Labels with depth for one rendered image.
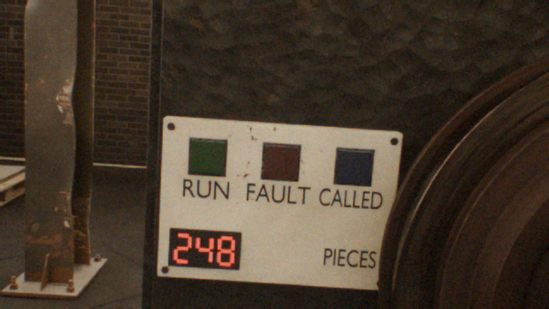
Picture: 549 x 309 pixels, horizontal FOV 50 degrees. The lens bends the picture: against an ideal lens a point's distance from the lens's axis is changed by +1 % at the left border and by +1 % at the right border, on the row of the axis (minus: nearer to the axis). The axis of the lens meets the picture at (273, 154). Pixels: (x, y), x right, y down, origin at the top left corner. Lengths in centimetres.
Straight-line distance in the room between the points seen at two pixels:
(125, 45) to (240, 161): 619
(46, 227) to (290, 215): 280
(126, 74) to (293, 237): 620
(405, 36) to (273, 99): 16
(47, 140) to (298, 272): 270
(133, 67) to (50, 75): 359
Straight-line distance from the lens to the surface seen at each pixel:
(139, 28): 676
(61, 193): 330
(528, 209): 51
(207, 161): 63
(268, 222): 65
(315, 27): 64
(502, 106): 53
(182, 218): 65
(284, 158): 62
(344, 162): 63
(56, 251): 340
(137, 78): 677
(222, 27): 64
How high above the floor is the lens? 131
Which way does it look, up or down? 9 degrees down
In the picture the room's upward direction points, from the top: 4 degrees clockwise
